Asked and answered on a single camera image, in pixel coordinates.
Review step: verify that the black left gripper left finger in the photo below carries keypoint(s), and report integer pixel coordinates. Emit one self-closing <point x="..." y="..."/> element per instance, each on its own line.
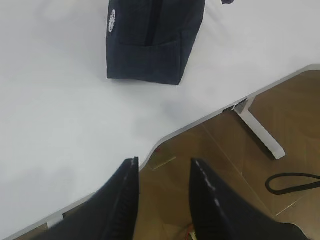
<point x="110" y="214"/>

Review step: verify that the dark navy lunch bag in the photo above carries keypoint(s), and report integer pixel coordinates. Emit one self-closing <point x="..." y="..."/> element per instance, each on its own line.
<point x="151" y="40"/>

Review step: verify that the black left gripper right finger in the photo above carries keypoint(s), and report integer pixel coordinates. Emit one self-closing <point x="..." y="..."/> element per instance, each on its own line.
<point x="219" y="213"/>

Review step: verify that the white table leg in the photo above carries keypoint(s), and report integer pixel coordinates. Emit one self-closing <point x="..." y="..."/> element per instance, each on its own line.
<point x="242" y="109"/>

